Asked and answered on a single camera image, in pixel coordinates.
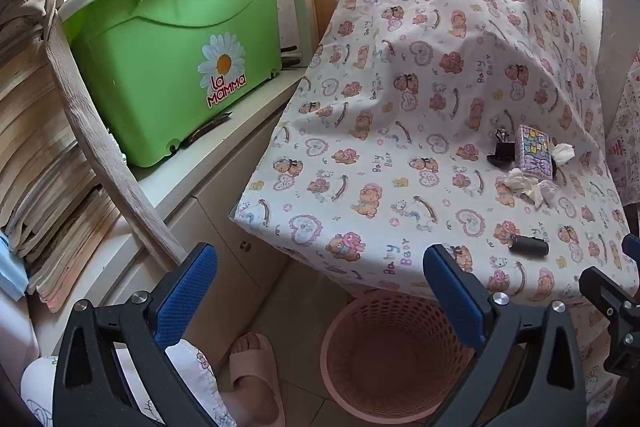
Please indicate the dark wrapper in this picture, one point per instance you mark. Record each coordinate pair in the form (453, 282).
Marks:
(207, 131)

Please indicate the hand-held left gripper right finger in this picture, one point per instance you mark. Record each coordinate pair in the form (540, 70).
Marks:
(452, 292)

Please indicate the pink slipper on foot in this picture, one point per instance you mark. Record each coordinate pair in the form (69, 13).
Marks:
(252, 377)

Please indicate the bear printed tablecloth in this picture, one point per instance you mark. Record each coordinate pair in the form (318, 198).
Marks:
(400, 107)

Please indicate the stack of old papers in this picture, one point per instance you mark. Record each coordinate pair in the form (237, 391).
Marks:
(40, 157)

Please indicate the person's pajama leg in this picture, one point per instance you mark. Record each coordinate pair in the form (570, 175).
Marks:
(195, 377)

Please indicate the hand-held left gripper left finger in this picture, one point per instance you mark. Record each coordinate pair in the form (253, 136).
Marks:
(187, 292)

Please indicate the white cabinet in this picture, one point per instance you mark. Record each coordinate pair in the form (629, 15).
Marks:
(210, 207)

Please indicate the pink printed cloth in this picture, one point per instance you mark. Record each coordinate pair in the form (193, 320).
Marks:
(625, 132)

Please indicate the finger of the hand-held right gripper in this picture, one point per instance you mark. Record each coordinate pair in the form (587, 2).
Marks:
(625, 307)
(634, 247)

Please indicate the round cabinet knob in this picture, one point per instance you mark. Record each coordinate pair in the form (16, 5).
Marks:
(245, 246)

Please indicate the black binder clip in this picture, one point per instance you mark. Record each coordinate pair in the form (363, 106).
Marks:
(501, 152)

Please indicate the beige crinkled cloth strip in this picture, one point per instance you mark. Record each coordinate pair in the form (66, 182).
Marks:
(95, 127)

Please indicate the white tissue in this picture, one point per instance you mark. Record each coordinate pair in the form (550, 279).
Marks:
(562, 154)
(530, 187)

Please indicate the grey panel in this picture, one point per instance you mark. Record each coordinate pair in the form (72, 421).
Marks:
(617, 32)

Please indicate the green plastic storage box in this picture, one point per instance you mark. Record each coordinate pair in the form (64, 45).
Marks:
(165, 72)

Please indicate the black cylinder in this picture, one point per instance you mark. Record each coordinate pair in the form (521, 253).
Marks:
(529, 246)

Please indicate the pink plastic mesh basket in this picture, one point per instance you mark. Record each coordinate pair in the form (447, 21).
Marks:
(390, 357)

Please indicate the light blue cloth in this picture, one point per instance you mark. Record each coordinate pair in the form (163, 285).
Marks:
(11, 267)

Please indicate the purple tissue packet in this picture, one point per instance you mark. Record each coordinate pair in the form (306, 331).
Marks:
(536, 152)

